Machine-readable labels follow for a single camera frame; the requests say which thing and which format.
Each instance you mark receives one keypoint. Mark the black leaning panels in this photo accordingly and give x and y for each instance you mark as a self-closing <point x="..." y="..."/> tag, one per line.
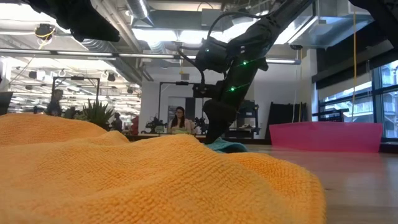
<point x="286" y="112"/>

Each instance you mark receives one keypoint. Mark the orange microfiber towel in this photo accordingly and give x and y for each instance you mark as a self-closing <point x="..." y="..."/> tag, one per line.
<point x="124" y="180"/>

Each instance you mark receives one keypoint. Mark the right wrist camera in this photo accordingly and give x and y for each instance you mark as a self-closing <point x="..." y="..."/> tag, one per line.
<point x="206" y="91"/>

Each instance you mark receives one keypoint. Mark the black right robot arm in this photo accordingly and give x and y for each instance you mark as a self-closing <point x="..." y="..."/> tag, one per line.
<point x="273" y="21"/>

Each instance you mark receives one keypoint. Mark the long ceiling light bar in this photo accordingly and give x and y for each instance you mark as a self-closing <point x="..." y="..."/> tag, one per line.
<point x="84" y="53"/>

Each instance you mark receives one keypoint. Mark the black aluminium table frame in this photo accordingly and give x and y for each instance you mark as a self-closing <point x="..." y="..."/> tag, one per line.
<point x="258" y="141"/>

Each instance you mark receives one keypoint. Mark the black equipment cart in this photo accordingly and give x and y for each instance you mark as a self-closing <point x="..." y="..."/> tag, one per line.
<point x="248" y="118"/>

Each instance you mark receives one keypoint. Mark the pink plastic basket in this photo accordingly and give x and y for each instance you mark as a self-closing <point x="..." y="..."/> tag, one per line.
<point x="326" y="137"/>

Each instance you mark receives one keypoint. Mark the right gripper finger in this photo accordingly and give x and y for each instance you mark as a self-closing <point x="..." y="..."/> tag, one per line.
<point x="216" y="130"/>

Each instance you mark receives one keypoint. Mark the teal microfiber towel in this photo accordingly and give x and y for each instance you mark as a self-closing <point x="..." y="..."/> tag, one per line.
<point x="228" y="147"/>

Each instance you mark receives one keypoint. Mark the small potted green plant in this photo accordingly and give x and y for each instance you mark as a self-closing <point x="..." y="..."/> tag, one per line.
<point x="98" y="115"/>

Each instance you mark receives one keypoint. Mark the neighbouring station robot arm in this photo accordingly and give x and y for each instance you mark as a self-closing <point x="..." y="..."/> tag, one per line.
<point x="199" y="124"/>
<point x="155" y="126"/>

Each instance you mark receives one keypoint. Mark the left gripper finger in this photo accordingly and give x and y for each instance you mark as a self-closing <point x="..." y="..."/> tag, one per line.
<point x="99" y="32"/>

